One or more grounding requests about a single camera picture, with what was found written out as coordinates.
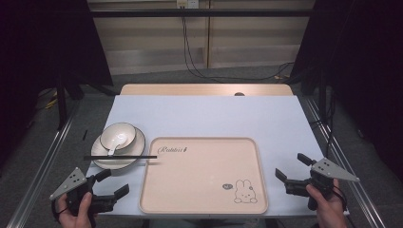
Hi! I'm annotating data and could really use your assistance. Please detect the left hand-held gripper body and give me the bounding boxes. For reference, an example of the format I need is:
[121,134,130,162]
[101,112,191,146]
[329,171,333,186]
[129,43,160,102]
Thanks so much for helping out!
[48,167,116,219]

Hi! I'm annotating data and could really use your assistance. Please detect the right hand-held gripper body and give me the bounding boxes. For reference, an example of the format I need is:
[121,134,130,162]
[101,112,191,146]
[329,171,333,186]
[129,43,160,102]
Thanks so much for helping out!
[284,157,361,211]

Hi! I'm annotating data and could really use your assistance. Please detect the person's left hand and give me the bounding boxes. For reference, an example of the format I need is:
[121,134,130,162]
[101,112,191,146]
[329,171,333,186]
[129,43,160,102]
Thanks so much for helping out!
[56,191,97,228]

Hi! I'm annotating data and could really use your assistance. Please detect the person's right hand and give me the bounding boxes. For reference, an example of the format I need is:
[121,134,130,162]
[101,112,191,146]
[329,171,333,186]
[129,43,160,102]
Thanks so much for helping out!
[305,178,350,228]

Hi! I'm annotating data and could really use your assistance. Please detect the black chopstick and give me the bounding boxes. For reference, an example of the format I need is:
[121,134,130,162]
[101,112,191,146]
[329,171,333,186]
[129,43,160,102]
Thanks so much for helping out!
[83,154,158,159]
[83,156,158,161]

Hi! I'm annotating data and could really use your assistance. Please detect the white ceramic spoon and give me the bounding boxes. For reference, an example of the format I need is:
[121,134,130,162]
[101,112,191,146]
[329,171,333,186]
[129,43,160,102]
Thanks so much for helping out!
[107,133,128,157]

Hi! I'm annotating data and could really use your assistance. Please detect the white plate dark rim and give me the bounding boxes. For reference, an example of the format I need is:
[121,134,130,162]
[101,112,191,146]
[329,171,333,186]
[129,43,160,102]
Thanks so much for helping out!
[90,125,146,170]

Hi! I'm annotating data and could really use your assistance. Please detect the white bowl dark rim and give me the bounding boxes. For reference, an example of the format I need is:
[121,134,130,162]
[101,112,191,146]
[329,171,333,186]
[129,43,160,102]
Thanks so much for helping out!
[99,122,138,152]

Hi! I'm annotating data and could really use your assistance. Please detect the beige rabbit print tray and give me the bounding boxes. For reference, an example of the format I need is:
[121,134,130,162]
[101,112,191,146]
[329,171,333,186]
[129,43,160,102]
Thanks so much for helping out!
[138,136,269,216]

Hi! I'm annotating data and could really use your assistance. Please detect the white table mat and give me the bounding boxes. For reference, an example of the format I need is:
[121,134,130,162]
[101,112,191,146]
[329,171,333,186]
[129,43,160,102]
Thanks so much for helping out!
[86,94,325,219]

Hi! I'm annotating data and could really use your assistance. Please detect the dark curtain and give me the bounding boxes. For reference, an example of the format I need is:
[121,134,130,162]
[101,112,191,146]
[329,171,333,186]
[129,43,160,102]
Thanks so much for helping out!
[0,0,114,165]
[290,0,403,181]

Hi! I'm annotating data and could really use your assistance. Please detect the black horizontal bar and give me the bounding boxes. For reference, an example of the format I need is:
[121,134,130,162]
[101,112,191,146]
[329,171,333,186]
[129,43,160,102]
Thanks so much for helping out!
[89,8,316,18]

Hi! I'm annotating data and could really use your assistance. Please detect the metal floor rail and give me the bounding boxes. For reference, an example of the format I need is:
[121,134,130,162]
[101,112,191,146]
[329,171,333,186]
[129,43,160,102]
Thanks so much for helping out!
[6,103,81,228]
[304,96,387,228]

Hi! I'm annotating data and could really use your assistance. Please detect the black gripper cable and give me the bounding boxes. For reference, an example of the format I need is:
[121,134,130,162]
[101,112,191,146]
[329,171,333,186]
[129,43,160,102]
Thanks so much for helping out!
[331,184,351,217]

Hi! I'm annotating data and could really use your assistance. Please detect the black floor cable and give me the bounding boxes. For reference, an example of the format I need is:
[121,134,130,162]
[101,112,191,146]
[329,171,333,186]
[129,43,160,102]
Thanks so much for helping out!
[310,89,338,150]

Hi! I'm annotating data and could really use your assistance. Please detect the black stand post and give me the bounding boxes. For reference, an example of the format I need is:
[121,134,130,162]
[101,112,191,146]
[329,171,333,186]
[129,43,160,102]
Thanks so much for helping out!
[54,74,69,131]

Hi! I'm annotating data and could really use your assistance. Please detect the black wall cable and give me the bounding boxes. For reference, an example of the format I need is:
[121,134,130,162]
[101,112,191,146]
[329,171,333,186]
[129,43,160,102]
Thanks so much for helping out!
[181,15,295,83]

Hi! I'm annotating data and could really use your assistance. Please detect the white wall socket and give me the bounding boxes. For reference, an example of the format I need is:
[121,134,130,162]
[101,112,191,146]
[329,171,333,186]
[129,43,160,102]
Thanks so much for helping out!
[176,0,200,10]

